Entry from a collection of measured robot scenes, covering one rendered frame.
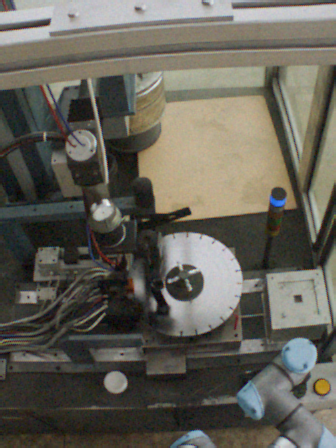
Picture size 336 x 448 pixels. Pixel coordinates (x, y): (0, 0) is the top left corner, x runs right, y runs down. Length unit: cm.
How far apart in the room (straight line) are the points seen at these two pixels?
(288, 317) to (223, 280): 23
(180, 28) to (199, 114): 175
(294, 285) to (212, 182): 57
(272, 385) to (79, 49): 82
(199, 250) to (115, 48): 117
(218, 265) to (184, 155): 62
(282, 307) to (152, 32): 120
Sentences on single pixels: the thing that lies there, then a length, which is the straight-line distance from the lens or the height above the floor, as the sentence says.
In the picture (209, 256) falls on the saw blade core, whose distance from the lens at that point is 148.
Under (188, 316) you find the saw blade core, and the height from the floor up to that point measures 95.
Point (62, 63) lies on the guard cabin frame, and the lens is 39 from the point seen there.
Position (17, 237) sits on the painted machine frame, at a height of 93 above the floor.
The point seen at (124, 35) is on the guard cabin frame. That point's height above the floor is 204.
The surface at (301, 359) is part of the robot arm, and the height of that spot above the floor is 127.
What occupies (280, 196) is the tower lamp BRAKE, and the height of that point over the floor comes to 116.
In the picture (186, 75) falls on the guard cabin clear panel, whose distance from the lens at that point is 224.
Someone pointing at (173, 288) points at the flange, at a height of 96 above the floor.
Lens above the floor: 226
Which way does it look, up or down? 58 degrees down
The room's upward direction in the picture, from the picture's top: 8 degrees counter-clockwise
